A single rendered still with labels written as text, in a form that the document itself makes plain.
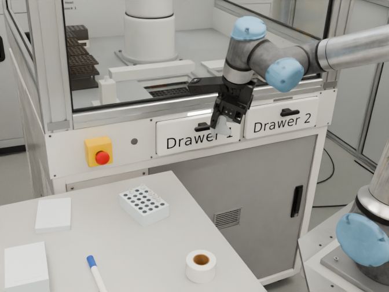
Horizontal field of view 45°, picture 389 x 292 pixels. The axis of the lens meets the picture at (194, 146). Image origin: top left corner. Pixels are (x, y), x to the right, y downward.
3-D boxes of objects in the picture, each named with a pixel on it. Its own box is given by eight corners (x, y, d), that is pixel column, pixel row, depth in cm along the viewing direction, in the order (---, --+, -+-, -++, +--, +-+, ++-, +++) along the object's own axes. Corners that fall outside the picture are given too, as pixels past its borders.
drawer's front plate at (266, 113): (315, 126, 168) (320, 97, 162) (245, 139, 156) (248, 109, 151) (312, 124, 169) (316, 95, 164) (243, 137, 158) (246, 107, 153)
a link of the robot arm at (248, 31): (252, 37, 101) (227, 17, 105) (241, 77, 109) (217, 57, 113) (277, 28, 105) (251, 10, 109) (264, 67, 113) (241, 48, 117)
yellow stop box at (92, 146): (114, 164, 135) (113, 142, 131) (89, 169, 132) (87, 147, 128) (109, 156, 139) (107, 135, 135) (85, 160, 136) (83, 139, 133)
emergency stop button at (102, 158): (110, 164, 132) (110, 152, 130) (96, 167, 130) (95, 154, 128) (107, 159, 134) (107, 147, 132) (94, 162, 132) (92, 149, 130)
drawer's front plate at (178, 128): (239, 141, 155) (242, 110, 150) (158, 156, 144) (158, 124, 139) (236, 138, 157) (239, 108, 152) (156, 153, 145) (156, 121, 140)
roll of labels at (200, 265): (202, 258, 113) (204, 245, 111) (221, 275, 108) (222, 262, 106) (179, 270, 109) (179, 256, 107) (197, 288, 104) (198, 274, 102)
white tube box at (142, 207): (169, 216, 127) (169, 204, 125) (143, 227, 122) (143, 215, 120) (144, 195, 135) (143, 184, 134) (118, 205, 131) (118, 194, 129)
